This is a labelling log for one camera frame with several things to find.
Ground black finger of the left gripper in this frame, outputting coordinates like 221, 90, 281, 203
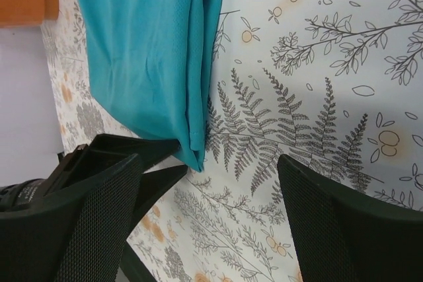
120, 165, 188, 282
58, 134, 180, 196

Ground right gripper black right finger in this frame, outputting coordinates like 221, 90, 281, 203
278, 155, 422, 281

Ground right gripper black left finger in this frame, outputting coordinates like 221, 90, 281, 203
1, 155, 141, 281

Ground teal t shirt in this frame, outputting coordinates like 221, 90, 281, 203
77, 0, 222, 171

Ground floral table mat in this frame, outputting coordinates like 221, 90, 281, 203
39, 0, 423, 282

